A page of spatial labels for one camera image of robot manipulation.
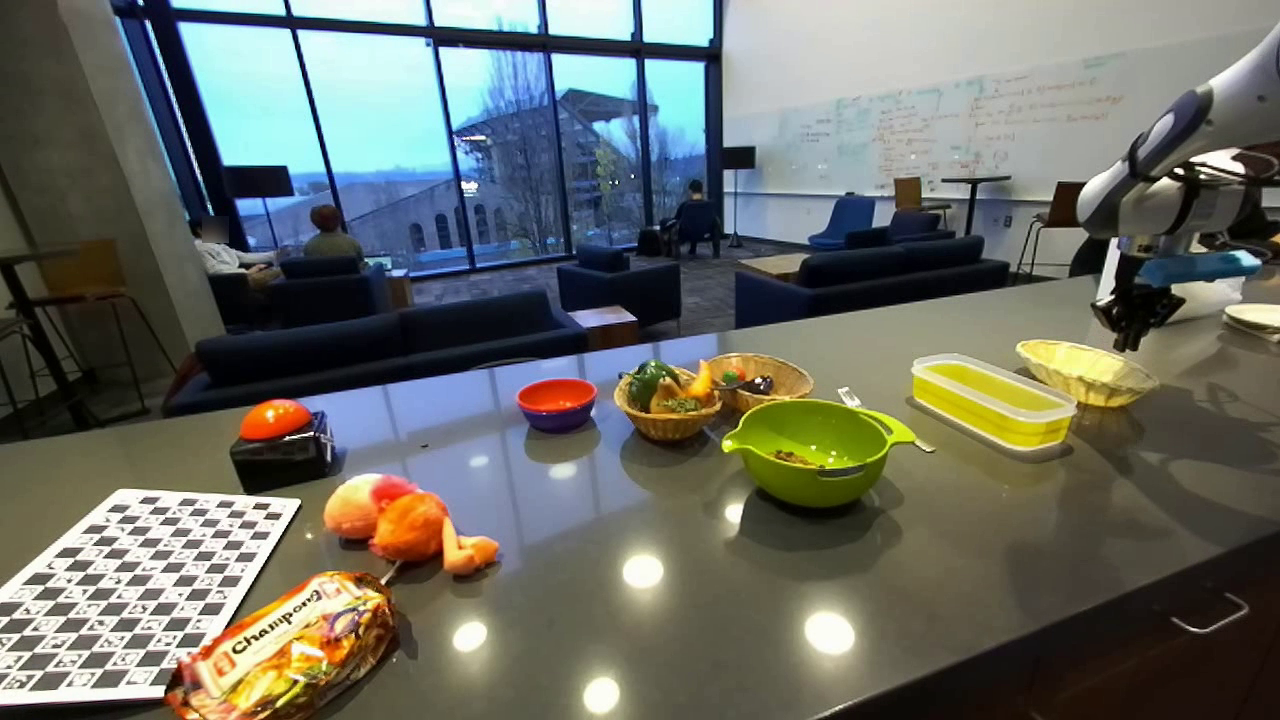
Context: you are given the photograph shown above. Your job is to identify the white spoon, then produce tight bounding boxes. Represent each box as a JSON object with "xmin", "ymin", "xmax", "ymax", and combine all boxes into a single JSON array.
[{"xmin": 834, "ymin": 381, "xmax": 938, "ymax": 458}]

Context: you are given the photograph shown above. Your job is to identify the dark navy sofa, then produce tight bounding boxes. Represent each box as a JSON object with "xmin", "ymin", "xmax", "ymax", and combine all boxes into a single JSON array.
[{"xmin": 731, "ymin": 238, "xmax": 1013, "ymax": 327}]

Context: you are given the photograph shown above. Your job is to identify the yellow plastic rectangular container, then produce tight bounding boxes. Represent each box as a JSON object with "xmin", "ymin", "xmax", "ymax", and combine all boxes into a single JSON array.
[{"xmin": 908, "ymin": 349, "xmax": 1078, "ymax": 458}]

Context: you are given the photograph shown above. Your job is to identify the brown chair with metal legs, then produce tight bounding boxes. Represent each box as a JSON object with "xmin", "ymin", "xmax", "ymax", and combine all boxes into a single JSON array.
[{"xmin": 1016, "ymin": 182, "xmax": 1087, "ymax": 281}]

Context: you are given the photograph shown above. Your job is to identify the wooden low table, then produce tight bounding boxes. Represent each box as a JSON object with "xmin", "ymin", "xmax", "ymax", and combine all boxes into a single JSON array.
[{"xmin": 741, "ymin": 248, "xmax": 810, "ymax": 281}]

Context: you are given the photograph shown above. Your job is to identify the peach plush fruit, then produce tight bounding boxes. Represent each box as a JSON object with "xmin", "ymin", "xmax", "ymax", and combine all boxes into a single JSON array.
[{"xmin": 318, "ymin": 470, "xmax": 418, "ymax": 545}]

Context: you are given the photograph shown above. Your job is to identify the orange snack bag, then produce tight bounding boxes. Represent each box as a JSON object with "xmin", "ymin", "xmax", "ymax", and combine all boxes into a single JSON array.
[{"xmin": 165, "ymin": 569, "xmax": 404, "ymax": 720}]

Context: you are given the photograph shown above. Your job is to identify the pale woven basket bowl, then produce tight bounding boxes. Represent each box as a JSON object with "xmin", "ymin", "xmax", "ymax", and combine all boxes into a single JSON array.
[{"xmin": 1013, "ymin": 335, "xmax": 1158, "ymax": 413}]

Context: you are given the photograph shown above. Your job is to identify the black box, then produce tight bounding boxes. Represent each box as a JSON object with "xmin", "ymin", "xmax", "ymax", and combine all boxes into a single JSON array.
[{"xmin": 223, "ymin": 413, "xmax": 338, "ymax": 498}]

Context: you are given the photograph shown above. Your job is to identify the metal drawer handle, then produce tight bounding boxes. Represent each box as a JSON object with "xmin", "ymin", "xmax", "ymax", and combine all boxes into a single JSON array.
[{"xmin": 1168, "ymin": 590, "xmax": 1256, "ymax": 641}]

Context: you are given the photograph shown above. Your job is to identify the wall whiteboard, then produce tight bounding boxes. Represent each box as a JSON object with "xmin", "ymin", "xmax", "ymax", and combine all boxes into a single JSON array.
[{"xmin": 756, "ymin": 43, "xmax": 1202, "ymax": 206}]

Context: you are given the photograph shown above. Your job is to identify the dark blue couch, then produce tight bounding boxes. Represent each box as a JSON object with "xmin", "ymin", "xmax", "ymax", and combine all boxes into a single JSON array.
[{"xmin": 841, "ymin": 213, "xmax": 959, "ymax": 257}]

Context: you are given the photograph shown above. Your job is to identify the blue armchair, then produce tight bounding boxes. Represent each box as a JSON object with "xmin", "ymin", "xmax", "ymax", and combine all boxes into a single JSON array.
[{"xmin": 804, "ymin": 193, "xmax": 881, "ymax": 257}]

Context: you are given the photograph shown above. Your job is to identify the green plastic bowl with handles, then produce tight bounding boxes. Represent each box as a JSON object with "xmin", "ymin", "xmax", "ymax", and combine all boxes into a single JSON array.
[{"xmin": 718, "ymin": 396, "xmax": 920, "ymax": 512}]

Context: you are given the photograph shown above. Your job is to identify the round high table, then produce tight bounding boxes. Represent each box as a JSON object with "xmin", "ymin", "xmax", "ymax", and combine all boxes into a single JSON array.
[{"xmin": 938, "ymin": 172, "xmax": 1016, "ymax": 240}]

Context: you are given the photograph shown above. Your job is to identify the checkerboard calibration board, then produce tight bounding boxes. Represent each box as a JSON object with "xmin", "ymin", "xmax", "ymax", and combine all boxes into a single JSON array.
[{"xmin": 0, "ymin": 483, "xmax": 302, "ymax": 714}]

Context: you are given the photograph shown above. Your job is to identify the long dark sofa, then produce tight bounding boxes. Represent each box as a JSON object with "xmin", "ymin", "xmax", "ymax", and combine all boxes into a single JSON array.
[{"xmin": 155, "ymin": 285, "xmax": 593, "ymax": 413}]

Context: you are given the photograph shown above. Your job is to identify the small coffee table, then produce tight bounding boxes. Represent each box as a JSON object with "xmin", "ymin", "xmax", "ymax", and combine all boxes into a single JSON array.
[{"xmin": 567, "ymin": 302, "xmax": 642, "ymax": 353}]

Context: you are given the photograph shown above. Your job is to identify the person by window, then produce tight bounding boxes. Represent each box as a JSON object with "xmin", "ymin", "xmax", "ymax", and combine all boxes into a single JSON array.
[{"xmin": 669, "ymin": 178, "xmax": 718, "ymax": 257}]

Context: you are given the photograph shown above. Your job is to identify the orange toy fruit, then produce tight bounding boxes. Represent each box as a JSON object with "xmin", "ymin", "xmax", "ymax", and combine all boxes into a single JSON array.
[{"xmin": 237, "ymin": 396, "xmax": 318, "ymax": 450}]

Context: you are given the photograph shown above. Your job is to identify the wooden bar stool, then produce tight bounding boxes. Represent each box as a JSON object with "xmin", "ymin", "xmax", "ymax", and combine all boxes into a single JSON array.
[{"xmin": 31, "ymin": 232, "xmax": 175, "ymax": 406}]

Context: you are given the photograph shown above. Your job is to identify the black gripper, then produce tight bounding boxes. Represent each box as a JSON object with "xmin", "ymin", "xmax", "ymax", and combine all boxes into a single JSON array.
[{"xmin": 1087, "ymin": 248, "xmax": 1190, "ymax": 355}]

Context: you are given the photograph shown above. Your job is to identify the brown wicker basket with vegetables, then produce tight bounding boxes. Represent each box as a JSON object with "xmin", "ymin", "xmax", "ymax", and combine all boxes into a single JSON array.
[{"xmin": 610, "ymin": 355, "xmax": 726, "ymax": 445}]

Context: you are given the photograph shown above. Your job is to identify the dark sofa with people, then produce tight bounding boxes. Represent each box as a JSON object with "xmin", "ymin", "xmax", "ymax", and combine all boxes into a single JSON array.
[{"xmin": 209, "ymin": 248, "xmax": 392, "ymax": 331}]

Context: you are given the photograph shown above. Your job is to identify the yellow toy vegetable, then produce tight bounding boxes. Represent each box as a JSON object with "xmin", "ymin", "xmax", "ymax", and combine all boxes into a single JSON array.
[{"xmin": 678, "ymin": 355, "xmax": 718, "ymax": 408}]

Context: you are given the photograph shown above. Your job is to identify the black high table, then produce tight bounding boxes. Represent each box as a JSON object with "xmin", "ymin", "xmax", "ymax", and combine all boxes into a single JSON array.
[{"xmin": 0, "ymin": 240, "xmax": 90, "ymax": 406}]

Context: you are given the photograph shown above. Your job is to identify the dark armchair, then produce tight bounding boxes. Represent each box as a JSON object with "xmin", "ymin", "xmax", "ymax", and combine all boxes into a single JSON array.
[{"xmin": 551, "ymin": 240, "xmax": 685, "ymax": 331}]

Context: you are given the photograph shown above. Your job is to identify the green toy vegetable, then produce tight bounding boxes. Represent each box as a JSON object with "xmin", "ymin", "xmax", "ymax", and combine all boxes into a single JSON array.
[{"xmin": 620, "ymin": 355, "xmax": 678, "ymax": 413}]

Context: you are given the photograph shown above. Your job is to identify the person in white shirt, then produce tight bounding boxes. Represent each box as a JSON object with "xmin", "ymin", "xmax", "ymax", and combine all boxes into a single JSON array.
[{"xmin": 185, "ymin": 213, "xmax": 286, "ymax": 285}]

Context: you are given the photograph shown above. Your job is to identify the black hanging sign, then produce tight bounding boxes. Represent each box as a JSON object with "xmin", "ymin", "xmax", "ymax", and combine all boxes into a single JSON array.
[{"xmin": 219, "ymin": 162, "xmax": 295, "ymax": 200}]

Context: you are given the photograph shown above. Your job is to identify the small red bowl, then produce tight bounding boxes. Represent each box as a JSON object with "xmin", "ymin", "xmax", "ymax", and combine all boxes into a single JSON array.
[{"xmin": 514, "ymin": 373, "xmax": 602, "ymax": 437}]

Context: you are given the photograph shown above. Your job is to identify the large glass window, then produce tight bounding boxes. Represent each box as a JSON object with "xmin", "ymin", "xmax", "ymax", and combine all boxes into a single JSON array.
[{"xmin": 116, "ymin": 0, "xmax": 731, "ymax": 277}]

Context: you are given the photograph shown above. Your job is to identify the orange plush toy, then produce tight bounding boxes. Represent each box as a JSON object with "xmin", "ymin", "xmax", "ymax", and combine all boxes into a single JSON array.
[{"xmin": 369, "ymin": 489, "xmax": 508, "ymax": 582}]

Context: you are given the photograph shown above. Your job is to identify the white plate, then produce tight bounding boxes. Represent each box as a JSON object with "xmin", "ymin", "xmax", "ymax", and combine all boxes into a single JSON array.
[{"xmin": 1220, "ymin": 302, "xmax": 1280, "ymax": 335}]

